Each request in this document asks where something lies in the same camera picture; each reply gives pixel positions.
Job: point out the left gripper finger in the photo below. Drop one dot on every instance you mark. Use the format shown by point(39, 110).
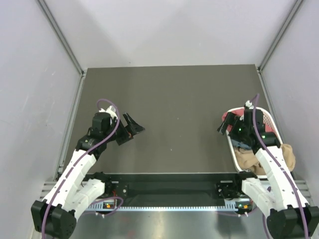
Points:
point(127, 119)
point(135, 128)

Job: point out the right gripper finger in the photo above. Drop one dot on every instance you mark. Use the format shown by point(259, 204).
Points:
point(224, 127)
point(229, 120)

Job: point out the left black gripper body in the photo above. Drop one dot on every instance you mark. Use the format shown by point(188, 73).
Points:
point(123, 133)

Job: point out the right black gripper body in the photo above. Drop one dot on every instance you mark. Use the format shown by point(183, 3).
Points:
point(239, 129)

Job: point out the red t shirt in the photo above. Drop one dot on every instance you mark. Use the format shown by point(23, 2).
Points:
point(267, 120)

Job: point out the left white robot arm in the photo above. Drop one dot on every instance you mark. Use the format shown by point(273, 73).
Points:
point(56, 215)

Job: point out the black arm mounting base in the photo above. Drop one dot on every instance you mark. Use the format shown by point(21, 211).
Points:
point(216, 185)

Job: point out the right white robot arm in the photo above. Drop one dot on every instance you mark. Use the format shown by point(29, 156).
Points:
point(287, 212)

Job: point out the blue t shirt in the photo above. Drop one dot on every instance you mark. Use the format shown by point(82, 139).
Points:
point(241, 145)

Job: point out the tan t shirt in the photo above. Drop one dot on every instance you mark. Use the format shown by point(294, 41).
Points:
point(248, 161)

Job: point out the white plastic laundry basket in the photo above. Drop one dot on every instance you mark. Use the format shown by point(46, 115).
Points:
point(263, 177)

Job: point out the right aluminium frame post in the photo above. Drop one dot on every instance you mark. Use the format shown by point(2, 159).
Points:
point(280, 34)

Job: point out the aluminium frame post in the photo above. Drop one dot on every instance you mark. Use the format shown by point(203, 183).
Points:
point(280, 34)
point(61, 37)

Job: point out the left aluminium frame post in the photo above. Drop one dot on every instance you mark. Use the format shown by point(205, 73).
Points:
point(61, 37)

